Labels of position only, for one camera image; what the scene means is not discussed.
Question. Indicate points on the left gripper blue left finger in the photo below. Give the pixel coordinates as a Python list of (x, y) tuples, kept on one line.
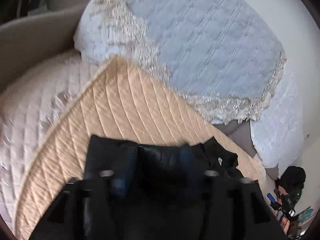
[(123, 168)]

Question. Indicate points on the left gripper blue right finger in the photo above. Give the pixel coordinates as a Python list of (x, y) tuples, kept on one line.
[(186, 161)]

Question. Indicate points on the black jacket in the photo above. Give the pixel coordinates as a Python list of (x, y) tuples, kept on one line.
[(161, 202)]

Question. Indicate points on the grey upholstered headboard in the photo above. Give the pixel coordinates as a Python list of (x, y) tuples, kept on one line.
[(240, 133)]

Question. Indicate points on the white embossed pillow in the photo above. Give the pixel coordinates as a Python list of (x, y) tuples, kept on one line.
[(278, 135)]

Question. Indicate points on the beige quilted bedspread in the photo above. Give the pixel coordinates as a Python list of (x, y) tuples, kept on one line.
[(121, 102)]

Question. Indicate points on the blue quilted lace pillow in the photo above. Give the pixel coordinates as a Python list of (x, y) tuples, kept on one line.
[(219, 55)]

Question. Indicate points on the pale floral quilted bedcover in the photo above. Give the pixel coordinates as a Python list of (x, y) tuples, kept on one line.
[(29, 107)]

